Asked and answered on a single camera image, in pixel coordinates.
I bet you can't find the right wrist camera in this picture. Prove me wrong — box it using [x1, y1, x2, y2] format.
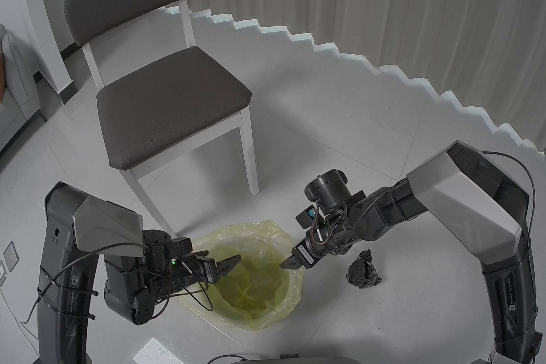
[295, 204, 320, 231]

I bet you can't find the grey padded white chair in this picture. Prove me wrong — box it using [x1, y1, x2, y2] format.
[63, 0, 260, 238]

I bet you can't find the black cable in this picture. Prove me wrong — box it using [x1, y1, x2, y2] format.
[21, 243, 146, 326]
[480, 150, 537, 256]

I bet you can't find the black plastic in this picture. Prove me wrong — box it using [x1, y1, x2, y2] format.
[346, 250, 383, 289]

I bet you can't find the yellow plastic bag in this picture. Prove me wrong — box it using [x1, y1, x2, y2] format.
[178, 219, 304, 332]

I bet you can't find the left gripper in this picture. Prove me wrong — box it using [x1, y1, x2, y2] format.
[181, 253, 241, 287]

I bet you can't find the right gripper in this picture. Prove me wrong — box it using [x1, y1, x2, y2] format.
[280, 228, 355, 270]

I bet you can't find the pale grey sofa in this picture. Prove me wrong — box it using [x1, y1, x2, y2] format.
[0, 24, 48, 154]

